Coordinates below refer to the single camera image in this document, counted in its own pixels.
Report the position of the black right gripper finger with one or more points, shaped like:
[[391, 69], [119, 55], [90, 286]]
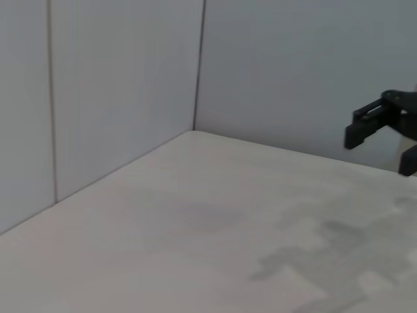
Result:
[[410, 163], [358, 133]]

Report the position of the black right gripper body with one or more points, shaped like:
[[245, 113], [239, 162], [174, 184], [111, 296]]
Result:
[[407, 107]]

